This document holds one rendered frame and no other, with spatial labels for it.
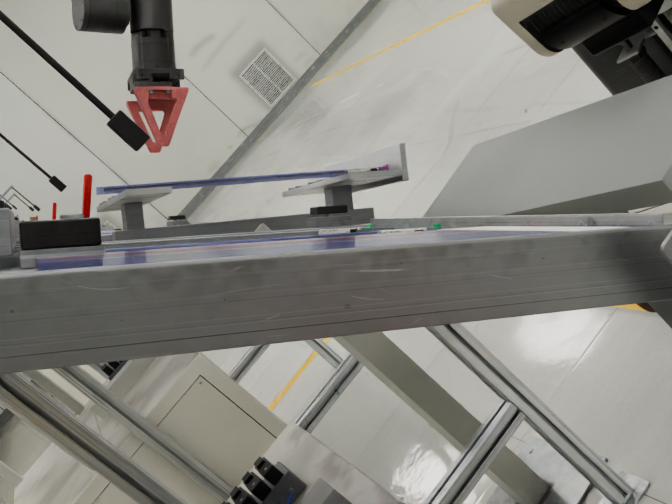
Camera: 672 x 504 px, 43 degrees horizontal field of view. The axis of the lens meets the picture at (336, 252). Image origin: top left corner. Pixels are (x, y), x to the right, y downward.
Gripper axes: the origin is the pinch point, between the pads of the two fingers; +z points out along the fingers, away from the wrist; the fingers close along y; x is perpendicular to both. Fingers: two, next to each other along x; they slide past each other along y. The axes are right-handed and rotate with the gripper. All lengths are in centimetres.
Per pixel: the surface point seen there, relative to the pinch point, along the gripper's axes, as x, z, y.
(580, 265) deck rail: 26, 16, 59
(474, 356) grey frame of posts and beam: 52, 36, -12
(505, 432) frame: 58, 50, -13
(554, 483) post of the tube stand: 79, 68, -33
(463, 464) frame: 50, 54, -13
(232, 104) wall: 167, -109, -754
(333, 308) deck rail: 5, 17, 59
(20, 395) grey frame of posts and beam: -20.0, 34.1, -11.2
